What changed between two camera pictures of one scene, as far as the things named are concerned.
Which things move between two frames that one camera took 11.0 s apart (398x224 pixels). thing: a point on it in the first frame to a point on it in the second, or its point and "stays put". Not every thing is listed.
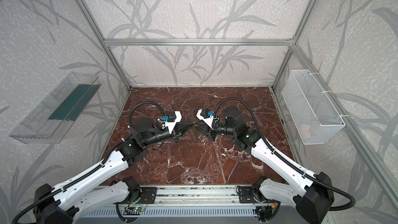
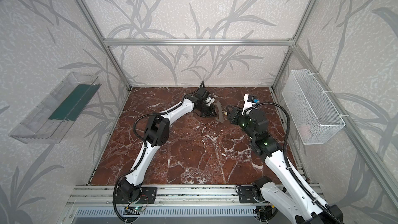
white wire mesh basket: x=313 y=113 stays put
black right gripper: x=207 y=128 to x=232 y=115
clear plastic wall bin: x=50 y=120 stays put
